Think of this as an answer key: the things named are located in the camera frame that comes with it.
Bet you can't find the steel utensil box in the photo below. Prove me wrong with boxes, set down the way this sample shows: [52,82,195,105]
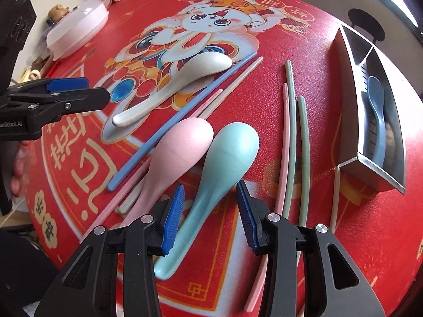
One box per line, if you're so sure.
[336,21,406,195]

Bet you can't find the beige chopstick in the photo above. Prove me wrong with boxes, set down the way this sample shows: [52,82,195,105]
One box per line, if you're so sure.
[330,167,342,232]
[117,56,264,215]

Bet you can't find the white spoon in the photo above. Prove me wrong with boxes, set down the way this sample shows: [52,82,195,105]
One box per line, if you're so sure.
[112,52,232,128]

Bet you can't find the blue spoon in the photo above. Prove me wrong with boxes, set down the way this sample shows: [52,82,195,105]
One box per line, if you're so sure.
[360,76,387,166]

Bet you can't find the person's left hand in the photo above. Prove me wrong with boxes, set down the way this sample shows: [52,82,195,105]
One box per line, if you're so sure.
[9,140,32,199]

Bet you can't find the white lidded container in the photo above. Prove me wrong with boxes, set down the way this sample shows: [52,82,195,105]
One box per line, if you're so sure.
[45,0,109,60]

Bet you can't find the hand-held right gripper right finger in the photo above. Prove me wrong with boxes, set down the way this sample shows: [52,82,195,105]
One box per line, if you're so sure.
[236,180,387,317]

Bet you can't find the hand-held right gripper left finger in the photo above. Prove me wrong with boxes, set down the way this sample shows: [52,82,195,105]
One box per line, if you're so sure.
[33,184,186,317]

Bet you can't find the red printed table mat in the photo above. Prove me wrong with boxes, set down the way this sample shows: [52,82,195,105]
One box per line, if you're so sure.
[25,0,423,317]

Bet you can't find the pink spoon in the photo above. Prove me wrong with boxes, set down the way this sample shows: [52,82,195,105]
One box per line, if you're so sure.
[117,117,215,230]

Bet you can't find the green chopstick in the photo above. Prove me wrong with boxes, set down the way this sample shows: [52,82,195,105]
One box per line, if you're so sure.
[282,59,297,220]
[297,96,313,228]

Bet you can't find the dark cloth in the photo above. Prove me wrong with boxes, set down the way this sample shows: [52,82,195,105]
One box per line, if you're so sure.
[0,228,63,317]

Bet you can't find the teal spoon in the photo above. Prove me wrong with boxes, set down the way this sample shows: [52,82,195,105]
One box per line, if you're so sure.
[154,122,260,279]

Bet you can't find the brown figurine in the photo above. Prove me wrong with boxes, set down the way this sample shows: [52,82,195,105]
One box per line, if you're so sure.
[46,3,71,27]

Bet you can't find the pink chopstick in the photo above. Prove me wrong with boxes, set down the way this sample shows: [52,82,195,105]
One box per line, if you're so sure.
[244,82,291,304]
[81,88,222,243]

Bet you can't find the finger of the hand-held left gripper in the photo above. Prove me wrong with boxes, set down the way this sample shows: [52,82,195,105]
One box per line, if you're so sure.
[0,77,90,99]
[0,87,110,121]

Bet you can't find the blue chopstick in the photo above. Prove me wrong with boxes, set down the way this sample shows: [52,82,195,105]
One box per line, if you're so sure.
[107,52,258,192]

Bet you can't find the black round stool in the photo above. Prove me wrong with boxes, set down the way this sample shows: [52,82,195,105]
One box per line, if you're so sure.
[348,8,387,45]

